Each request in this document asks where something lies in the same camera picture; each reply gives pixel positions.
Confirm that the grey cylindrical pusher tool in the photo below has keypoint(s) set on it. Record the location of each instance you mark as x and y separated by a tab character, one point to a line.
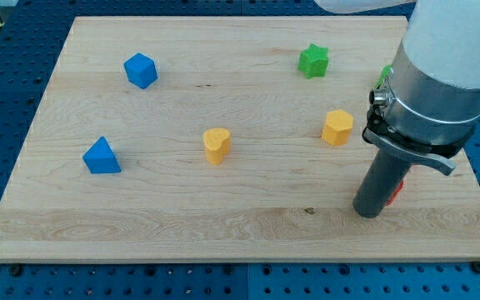
383	177

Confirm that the wooden board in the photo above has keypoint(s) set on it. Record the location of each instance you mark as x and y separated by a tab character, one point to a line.
282	194

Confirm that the red circle block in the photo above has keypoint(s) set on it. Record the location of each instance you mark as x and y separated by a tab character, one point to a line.
395	193

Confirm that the blue cube block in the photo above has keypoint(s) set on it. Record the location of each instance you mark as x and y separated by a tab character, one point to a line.
141	70

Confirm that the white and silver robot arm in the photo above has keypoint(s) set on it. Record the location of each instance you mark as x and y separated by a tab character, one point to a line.
428	104

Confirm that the green star block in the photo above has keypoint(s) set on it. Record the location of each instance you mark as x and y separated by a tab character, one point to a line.
313	61

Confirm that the green block behind arm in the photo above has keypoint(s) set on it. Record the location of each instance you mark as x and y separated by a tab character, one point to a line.
384	75

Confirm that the yellow hexagon block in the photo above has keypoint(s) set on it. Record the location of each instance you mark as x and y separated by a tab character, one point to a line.
337	127

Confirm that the yellow heart block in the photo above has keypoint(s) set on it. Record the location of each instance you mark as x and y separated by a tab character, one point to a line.
217	144

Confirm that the blue triangle block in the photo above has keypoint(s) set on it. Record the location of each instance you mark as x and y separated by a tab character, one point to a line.
100	158

